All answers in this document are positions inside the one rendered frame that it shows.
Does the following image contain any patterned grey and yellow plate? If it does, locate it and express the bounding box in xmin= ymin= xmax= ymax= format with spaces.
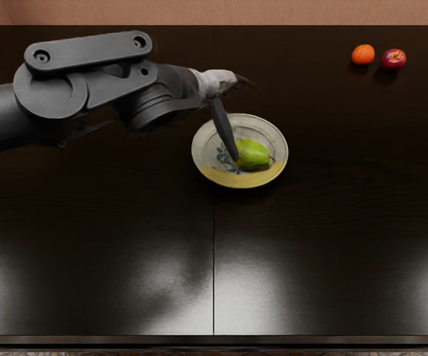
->
xmin=191 ymin=112 xmax=289 ymax=190

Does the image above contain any orange tangerine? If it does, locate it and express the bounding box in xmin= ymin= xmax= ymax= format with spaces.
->
xmin=351 ymin=44 xmax=376 ymax=66

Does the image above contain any red plum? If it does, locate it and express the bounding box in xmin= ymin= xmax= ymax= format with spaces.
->
xmin=381 ymin=48 xmax=407 ymax=71

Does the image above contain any green pear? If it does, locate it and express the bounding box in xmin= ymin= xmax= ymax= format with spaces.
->
xmin=233 ymin=137 xmax=276 ymax=171

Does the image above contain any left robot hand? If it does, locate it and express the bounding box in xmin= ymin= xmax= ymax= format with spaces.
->
xmin=197 ymin=68 xmax=258 ymax=162

